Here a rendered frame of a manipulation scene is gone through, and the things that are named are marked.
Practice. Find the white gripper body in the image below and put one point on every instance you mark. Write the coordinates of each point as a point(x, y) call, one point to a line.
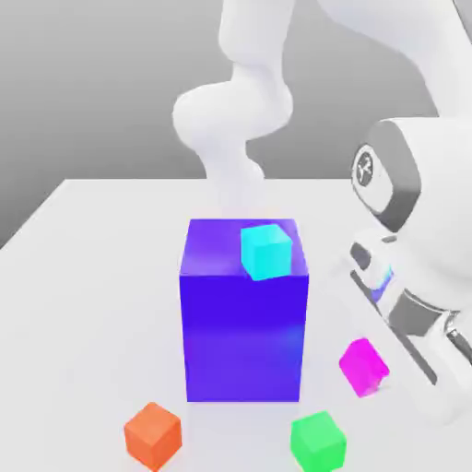
point(385, 333)

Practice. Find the small green cube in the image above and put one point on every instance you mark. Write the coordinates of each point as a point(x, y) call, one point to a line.
point(317, 442)

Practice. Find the small magenta cube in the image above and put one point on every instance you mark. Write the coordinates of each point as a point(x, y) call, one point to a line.
point(361, 365)

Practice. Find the small orange cube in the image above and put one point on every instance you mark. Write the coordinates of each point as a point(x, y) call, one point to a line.
point(151, 437)

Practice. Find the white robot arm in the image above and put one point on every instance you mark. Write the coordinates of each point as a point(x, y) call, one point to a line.
point(239, 110)

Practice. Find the small cyan cube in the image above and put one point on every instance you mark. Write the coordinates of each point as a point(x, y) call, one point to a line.
point(267, 254)

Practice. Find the large blue box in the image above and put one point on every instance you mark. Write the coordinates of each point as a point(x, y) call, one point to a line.
point(243, 339)

